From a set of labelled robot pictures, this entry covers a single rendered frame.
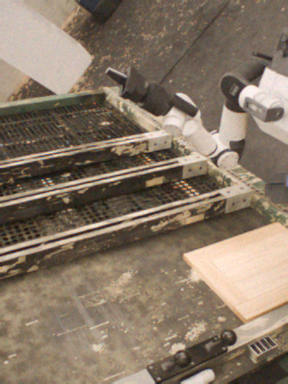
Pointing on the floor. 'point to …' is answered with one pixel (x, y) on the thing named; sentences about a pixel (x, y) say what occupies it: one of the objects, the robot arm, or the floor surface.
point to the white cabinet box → (40, 47)
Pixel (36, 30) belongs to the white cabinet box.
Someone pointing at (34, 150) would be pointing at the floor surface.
